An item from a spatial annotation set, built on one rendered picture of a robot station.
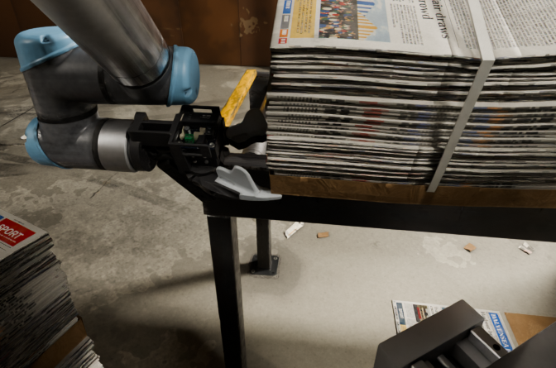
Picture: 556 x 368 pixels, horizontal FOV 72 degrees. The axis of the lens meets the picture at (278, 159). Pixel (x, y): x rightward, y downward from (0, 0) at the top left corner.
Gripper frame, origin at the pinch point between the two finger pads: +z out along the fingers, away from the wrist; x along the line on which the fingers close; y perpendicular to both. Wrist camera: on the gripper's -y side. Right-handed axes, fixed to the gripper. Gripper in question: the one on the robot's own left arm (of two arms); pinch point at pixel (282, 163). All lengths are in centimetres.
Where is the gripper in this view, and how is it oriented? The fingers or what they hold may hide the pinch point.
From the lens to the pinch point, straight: 53.9
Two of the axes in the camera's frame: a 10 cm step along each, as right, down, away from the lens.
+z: 9.9, 0.6, -1.0
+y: -0.4, -6.2, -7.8
